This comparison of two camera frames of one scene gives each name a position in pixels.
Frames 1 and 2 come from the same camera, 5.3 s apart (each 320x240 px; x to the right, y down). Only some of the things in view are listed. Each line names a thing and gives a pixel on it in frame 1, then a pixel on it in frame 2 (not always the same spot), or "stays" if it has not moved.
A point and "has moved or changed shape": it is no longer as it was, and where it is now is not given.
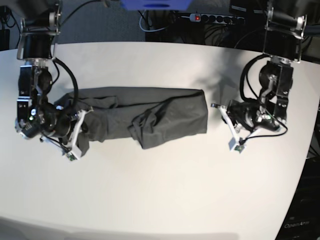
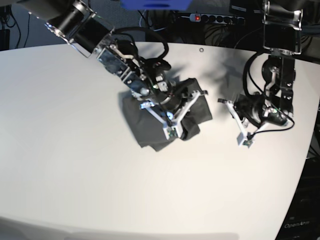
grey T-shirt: x=144 y=116 has moved or changed shape
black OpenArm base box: x=302 y=221 stays
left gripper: x=62 y=122 to x=172 y=113
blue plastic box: x=156 y=5 stays
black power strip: x=218 y=19 stays
